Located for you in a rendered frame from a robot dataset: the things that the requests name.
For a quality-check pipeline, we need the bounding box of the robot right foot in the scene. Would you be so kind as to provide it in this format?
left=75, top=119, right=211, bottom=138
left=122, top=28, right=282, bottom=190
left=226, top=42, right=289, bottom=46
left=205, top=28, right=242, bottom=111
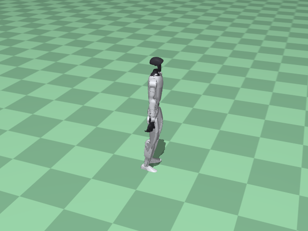
left=141, top=164, right=157, bottom=172

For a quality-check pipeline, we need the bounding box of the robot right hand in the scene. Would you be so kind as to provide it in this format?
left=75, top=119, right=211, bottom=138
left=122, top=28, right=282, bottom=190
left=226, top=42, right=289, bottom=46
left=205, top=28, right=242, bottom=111
left=145, top=118, right=155, bottom=132

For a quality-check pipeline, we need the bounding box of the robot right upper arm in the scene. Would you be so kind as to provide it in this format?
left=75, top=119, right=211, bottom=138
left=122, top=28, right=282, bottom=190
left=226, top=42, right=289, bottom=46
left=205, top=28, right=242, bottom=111
left=149, top=79, right=157, bottom=104

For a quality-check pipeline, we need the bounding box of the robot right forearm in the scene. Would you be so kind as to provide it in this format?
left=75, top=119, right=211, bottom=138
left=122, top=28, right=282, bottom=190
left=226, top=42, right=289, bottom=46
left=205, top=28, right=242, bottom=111
left=149, top=100, right=155, bottom=122

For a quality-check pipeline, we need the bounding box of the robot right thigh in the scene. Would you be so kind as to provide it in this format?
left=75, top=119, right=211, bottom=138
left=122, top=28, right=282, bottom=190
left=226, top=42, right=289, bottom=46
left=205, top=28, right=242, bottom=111
left=146, top=116, right=159, bottom=147

